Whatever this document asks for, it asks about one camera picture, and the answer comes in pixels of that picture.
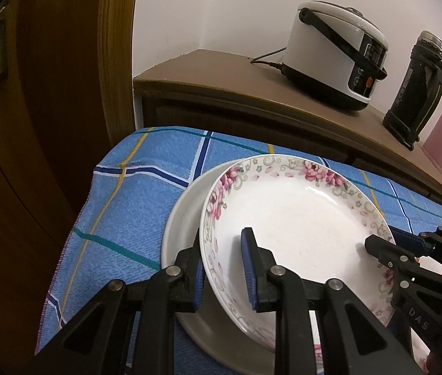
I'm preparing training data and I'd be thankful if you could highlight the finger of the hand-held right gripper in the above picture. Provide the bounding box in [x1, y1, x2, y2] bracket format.
[390, 226, 442, 278]
[364, 234, 442, 293]

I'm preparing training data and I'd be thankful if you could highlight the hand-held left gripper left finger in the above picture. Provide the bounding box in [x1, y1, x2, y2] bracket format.
[22, 228, 208, 375]

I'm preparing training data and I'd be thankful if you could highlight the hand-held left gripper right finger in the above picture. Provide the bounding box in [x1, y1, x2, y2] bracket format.
[240, 227, 425, 375]

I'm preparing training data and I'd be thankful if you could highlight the plain beige plate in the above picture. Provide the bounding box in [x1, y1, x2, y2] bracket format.
[160, 160, 276, 364]

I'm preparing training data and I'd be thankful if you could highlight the large white floral plate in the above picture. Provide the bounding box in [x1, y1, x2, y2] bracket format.
[199, 154, 398, 354]

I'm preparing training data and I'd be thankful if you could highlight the white floral cup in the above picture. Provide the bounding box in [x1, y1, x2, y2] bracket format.
[409, 326, 442, 375]

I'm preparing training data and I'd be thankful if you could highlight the blue checked cloth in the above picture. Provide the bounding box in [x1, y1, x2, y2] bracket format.
[35, 126, 442, 375]

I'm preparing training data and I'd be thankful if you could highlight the black thermos flask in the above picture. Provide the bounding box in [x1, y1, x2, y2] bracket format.
[382, 30, 442, 152]

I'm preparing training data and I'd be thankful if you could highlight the wooden cabinet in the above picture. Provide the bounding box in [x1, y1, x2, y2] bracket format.
[132, 49, 442, 227]

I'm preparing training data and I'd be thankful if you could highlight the white rice cooker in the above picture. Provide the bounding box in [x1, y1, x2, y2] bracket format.
[281, 1, 390, 112]

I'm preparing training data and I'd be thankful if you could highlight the wooden door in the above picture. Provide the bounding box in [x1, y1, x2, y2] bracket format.
[0, 0, 141, 375]

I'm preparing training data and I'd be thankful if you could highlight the black rice cooker cable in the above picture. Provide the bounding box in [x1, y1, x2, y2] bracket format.
[250, 47, 290, 73]

